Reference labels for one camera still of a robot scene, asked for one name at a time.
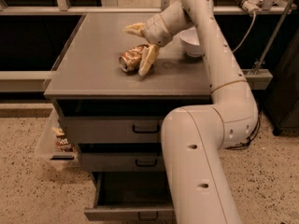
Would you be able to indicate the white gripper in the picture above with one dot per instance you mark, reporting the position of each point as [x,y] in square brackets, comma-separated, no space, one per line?
[154,30]

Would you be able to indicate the crushed orange soda can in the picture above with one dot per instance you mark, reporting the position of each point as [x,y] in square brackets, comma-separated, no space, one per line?
[131,59]

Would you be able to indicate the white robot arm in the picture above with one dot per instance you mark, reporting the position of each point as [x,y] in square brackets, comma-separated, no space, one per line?
[192,135]

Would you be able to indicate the grey drawer cabinet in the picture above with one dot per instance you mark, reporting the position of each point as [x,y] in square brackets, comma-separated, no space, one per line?
[90,69]

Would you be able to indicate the grey top drawer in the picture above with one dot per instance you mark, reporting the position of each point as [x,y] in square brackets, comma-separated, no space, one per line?
[106,121]

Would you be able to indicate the grey drawer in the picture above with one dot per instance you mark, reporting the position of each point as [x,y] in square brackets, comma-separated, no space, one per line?
[121,157]
[106,121]
[131,196]

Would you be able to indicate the grey middle drawer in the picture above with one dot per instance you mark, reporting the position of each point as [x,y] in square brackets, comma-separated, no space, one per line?
[121,157]

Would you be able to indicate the grey bottom drawer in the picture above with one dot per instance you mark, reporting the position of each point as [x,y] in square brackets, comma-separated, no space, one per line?
[131,196]

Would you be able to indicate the white ceramic bowl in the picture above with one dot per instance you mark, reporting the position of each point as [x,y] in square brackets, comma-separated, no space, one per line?
[190,42]

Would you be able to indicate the white power strip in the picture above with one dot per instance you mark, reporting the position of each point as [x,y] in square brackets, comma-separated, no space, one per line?
[250,6]

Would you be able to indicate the snack packet in bin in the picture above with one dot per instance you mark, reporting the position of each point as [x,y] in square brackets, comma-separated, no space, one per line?
[61,140]

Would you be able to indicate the clear plastic storage bin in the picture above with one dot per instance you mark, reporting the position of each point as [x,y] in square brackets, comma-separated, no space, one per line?
[46,149]

